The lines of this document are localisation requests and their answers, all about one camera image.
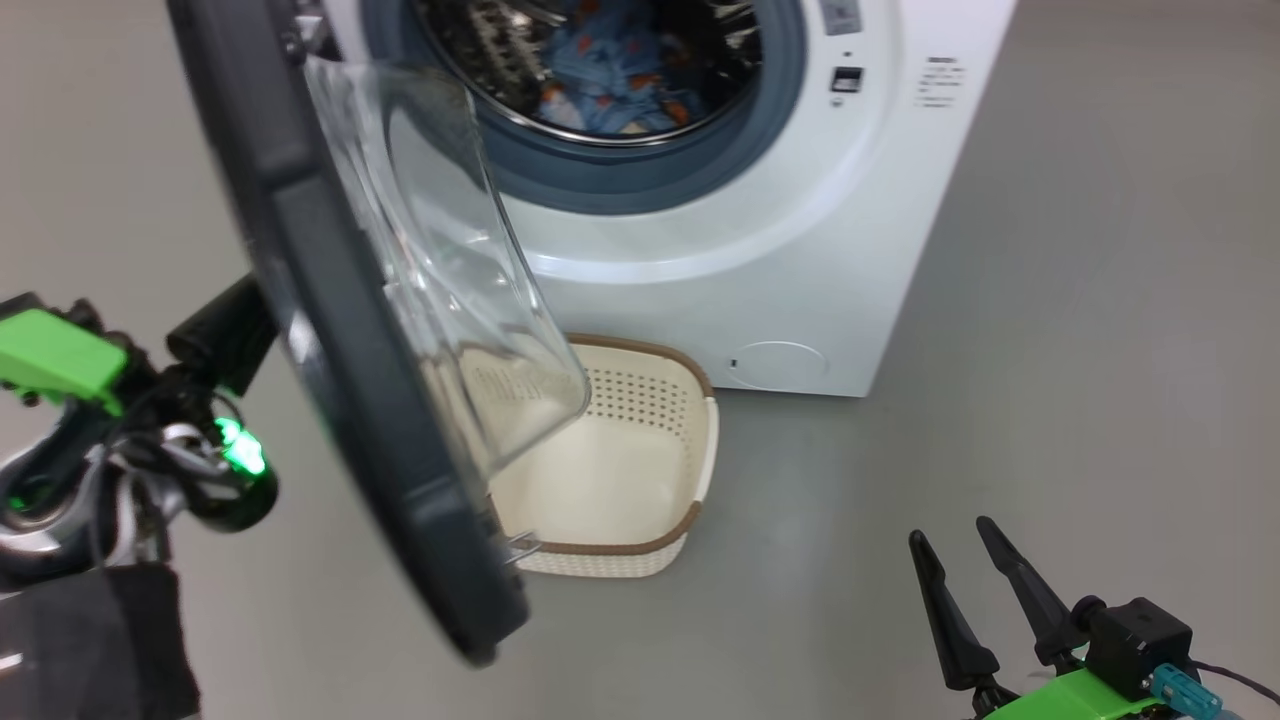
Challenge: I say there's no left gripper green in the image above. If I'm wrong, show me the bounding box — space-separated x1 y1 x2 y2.
0 295 281 531

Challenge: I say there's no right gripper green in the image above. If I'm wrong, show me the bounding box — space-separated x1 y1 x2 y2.
908 516 1161 720

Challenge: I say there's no washing machine door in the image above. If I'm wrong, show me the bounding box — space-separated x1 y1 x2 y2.
165 0 591 668

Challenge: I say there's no blue cartoon print garment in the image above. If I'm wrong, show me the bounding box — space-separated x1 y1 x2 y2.
543 0 706 136

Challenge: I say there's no stainless steel washing machine drum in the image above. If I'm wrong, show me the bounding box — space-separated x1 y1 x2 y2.
415 0 763 146

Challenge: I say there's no round white filter cover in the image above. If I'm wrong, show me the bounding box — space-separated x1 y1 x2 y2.
728 341 829 391

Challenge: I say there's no cream perforated laundry basket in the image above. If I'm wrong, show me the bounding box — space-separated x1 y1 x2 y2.
487 333 719 579

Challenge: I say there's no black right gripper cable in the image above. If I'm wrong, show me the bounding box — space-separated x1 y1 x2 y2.
1150 660 1280 720

